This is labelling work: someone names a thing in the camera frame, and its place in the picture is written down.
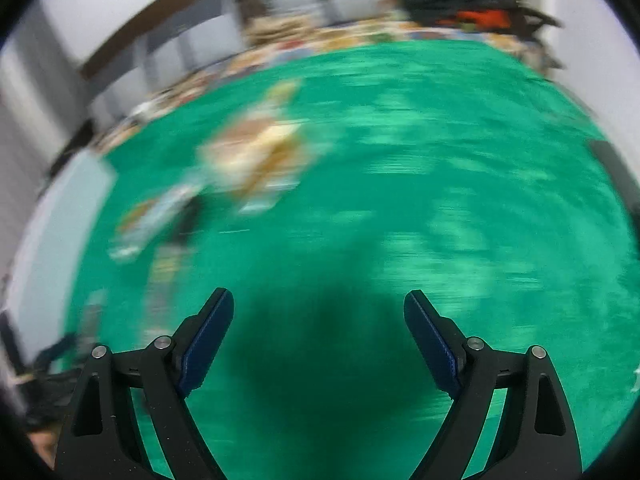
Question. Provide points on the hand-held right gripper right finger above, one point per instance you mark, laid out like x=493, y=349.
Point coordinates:
x=435, y=345

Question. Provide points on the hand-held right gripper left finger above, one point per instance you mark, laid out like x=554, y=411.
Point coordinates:
x=207, y=340

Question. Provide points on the long black clear snack packet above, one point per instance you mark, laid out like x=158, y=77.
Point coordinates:
x=185, y=225

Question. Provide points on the clear packet with yellow snack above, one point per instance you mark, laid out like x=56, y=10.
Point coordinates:
x=145, y=220

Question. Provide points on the packaged bread loaf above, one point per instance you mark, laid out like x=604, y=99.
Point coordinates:
x=250, y=160

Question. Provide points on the yellow rice cracker packet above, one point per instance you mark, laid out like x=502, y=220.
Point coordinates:
x=280, y=97

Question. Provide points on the green patterned blanket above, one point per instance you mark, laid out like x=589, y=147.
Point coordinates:
x=400, y=185

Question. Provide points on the floral bedsheet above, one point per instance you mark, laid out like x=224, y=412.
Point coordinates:
x=300, y=40

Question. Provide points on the folded beige cloth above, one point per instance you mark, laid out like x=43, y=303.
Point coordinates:
x=280, y=32

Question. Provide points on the brown headboard panel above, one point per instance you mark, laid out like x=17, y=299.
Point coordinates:
x=150, y=15

